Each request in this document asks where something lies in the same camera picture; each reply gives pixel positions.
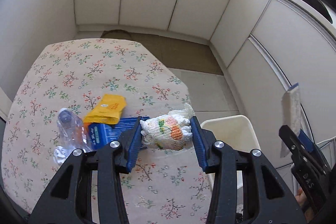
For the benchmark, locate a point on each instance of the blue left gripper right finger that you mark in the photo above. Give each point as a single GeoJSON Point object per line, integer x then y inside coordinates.
{"type": "Point", "coordinates": [199, 143]}

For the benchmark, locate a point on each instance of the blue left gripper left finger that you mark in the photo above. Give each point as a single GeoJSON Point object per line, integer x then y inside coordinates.
{"type": "Point", "coordinates": [134, 146]}

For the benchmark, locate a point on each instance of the small crumpled tissue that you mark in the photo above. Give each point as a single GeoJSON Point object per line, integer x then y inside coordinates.
{"type": "Point", "coordinates": [60, 155]}

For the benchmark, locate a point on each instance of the clear plastic bottle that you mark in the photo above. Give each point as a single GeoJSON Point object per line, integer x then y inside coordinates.
{"type": "Point", "coordinates": [72, 131]}

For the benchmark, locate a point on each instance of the yellow snack packet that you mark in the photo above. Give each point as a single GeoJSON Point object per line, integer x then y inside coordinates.
{"type": "Point", "coordinates": [107, 111]}

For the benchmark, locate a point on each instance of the white plastic trash bin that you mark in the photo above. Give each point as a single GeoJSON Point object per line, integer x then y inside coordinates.
{"type": "Point", "coordinates": [236, 131]}

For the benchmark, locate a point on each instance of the white kitchen cabinets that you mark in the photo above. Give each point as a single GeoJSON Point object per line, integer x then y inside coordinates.
{"type": "Point", "coordinates": [264, 46]}

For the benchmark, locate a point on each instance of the right hand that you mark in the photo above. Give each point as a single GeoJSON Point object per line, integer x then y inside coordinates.
{"type": "Point", "coordinates": [302, 201]}

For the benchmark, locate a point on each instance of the white plastic bag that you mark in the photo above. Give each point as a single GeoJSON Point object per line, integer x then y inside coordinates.
{"type": "Point", "coordinates": [171, 131]}

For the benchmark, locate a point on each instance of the blue cardboard box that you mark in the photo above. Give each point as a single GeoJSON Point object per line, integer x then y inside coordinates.
{"type": "Point", "coordinates": [101, 134]}

